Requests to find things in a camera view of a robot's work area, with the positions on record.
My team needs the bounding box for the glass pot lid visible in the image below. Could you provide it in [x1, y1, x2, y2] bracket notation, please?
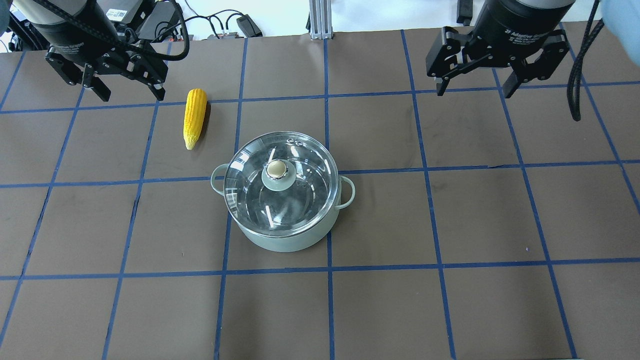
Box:
[223, 131, 340, 238]

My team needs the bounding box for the aluminium frame post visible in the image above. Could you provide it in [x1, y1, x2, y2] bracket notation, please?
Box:
[308, 0, 334, 40]

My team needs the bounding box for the black power adapter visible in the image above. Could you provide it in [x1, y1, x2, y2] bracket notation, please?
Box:
[236, 14, 263, 38]

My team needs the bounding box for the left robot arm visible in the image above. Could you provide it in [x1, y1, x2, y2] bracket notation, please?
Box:
[13, 0, 169, 101]

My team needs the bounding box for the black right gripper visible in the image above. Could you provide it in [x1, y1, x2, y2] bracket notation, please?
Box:
[426, 0, 574, 99]

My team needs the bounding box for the yellow corn cob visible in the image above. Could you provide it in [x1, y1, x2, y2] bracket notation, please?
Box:
[183, 88, 208, 151]

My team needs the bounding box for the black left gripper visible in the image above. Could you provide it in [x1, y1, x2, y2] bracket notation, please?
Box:
[30, 0, 169, 102]

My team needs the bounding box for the pale green cooking pot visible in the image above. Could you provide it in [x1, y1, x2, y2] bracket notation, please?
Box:
[210, 131, 356, 253]

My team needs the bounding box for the black braided cable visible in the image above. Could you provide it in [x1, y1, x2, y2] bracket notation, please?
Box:
[30, 0, 191, 62]
[567, 0, 606, 122]

